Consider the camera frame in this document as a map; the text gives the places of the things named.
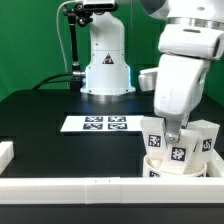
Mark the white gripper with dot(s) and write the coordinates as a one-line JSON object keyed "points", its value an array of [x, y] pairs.
{"points": [[178, 82]]}

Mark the white fence wall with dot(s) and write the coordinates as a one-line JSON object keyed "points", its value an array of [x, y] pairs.
{"points": [[215, 167], [111, 190], [6, 154]]}

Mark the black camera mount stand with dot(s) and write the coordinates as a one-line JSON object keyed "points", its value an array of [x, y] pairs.
{"points": [[76, 16]]}

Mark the white right fence wall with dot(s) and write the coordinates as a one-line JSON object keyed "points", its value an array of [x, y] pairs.
{"points": [[215, 167]]}

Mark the white front fence wall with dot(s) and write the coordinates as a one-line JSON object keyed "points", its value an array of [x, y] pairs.
{"points": [[111, 190]]}

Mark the white left fence wall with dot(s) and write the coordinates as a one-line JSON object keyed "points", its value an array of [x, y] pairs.
{"points": [[6, 154]]}

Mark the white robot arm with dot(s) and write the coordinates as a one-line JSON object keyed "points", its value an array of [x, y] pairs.
{"points": [[192, 38]]}

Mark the white tag sheet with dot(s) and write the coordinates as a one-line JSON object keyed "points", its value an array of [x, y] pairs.
{"points": [[102, 123]]}

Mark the white round stool seat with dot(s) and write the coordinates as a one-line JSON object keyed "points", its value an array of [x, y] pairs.
{"points": [[151, 170]]}

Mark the white overhead camera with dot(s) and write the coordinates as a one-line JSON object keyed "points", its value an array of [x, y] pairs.
{"points": [[99, 4]]}

